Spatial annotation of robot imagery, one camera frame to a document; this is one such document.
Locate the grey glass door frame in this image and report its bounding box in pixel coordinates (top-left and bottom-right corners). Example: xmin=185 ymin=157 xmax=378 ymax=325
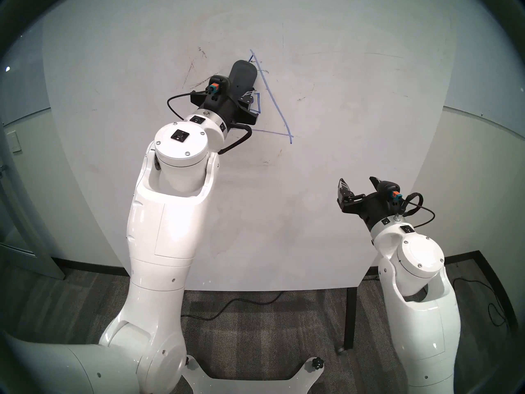
xmin=0 ymin=118 xmax=66 ymax=281

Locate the dark grey whiteboard eraser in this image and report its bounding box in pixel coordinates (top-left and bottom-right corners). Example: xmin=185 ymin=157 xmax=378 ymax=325
xmin=228 ymin=60 xmax=258 ymax=96

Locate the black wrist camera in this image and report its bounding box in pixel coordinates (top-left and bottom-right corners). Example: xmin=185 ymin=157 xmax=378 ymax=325
xmin=207 ymin=75 xmax=230 ymax=99
xmin=377 ymin=180 xmax=402 ymax=204

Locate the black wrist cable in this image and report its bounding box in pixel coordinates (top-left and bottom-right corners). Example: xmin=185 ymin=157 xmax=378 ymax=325
xmin=397 ymin=191 xmax=436 ymax=227
xmin=166 ymin=92 xmax=252 ymax=154

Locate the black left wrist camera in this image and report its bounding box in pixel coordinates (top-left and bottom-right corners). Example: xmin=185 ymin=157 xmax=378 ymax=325
xmin=207 ymin=75 xmax=230 ymax=99

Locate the black table leg with caster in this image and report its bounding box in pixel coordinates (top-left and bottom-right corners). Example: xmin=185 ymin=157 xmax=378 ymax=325
xmin=336 ymin=286 xmax=358 ymax=354

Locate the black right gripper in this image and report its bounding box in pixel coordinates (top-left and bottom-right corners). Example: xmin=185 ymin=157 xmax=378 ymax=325
xmin=337 ymin=175 xmax=401 ymax=230

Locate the looped black floor cable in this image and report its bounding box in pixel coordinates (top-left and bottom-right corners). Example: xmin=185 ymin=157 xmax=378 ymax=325
xmin=451 ymin=276 xmax=509 ymax=328

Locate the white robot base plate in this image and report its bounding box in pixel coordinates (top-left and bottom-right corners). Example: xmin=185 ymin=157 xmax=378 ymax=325
xmin=183 ymin=356 xmax=324 ymax=394

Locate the white whiteboard table surface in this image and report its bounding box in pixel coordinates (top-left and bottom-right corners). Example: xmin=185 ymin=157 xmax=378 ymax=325
xmin=41 ymin=0 xmax=458 ymax=293

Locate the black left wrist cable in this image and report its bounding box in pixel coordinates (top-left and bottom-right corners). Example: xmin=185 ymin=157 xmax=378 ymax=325
xmin=166 ymin=92 xmax=252 ymax=154

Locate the long black floor cable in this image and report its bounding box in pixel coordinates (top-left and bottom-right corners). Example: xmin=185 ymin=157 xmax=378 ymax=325
xmin=180 ymin=291 xmax=284 ymax=320

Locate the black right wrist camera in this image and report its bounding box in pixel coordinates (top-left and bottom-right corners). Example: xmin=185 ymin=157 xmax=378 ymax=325
xmin=377 ymin=180 xmax=402 ymax=204

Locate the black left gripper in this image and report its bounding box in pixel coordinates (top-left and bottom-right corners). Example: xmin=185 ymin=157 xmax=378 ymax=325
xmin=191 ymin=87 xmax=259 ymax=125

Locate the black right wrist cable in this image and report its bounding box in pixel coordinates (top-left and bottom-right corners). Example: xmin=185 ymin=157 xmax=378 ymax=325
xmin=397 ymin=191 xmax=436 ymax=227

